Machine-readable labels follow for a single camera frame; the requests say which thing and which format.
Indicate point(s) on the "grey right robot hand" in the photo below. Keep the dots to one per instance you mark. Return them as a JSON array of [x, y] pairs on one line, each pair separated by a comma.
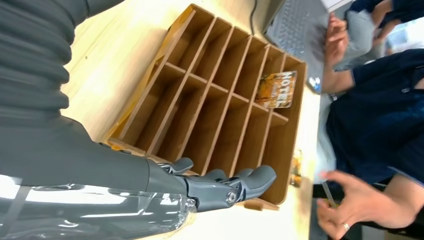
[[82, 185]]

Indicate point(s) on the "person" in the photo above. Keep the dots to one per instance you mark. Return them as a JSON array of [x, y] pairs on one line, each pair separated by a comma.
[[371, 30], [381, 126]]

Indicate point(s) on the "yellow printed card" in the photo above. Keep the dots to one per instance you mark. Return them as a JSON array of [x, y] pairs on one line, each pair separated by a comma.
[[295, 169]]

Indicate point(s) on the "hotel key card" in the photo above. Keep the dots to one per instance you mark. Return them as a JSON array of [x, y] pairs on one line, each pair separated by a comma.
[[276, 90]]

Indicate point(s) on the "grey laptop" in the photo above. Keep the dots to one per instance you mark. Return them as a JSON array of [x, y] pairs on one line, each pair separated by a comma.
[[298, 36]]

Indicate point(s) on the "wristband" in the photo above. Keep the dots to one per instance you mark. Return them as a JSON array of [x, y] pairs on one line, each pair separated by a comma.
[[333, 97]]

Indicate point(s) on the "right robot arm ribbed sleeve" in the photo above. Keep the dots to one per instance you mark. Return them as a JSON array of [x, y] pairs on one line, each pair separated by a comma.
[[33, 53]]

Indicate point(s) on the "wooden compartment organizer box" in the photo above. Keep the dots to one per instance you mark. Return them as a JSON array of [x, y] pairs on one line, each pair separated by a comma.
[[212, 109]]

